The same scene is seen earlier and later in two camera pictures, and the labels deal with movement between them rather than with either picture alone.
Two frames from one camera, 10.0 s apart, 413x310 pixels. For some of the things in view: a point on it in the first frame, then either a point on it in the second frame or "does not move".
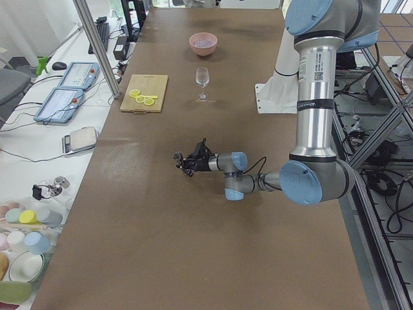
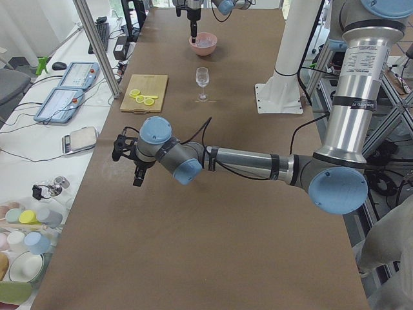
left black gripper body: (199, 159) → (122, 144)
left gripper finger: (186, 168) → (139, 175)
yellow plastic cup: (28, 216) does not move
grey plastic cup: (50, 217) does not move
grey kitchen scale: (81, 139) does not move
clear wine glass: (202, 77) does not move
